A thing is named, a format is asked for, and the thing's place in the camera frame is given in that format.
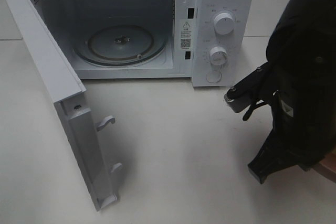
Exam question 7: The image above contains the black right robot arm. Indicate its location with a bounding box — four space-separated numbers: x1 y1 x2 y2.
224 0 335 183

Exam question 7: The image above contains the white door release button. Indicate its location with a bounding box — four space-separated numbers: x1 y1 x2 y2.
206 70 222 83

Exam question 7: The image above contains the white microwave oven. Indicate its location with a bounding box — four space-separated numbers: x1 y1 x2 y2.
33 0 251 87

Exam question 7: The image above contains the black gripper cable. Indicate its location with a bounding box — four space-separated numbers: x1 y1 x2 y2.
241 99 272 122

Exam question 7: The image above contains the pink speckled plate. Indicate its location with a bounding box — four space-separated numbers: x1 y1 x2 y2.
313 153 336 183

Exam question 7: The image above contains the white timer knob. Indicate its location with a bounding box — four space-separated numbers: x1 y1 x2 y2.
209 46 227 66

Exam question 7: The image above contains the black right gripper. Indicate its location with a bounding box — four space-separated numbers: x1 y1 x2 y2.
224 63 315 184

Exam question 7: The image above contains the white power knob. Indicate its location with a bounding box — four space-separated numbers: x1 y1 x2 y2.
213 11 235 35

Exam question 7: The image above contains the white microwave door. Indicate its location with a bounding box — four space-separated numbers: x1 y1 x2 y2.
6 0 118 211

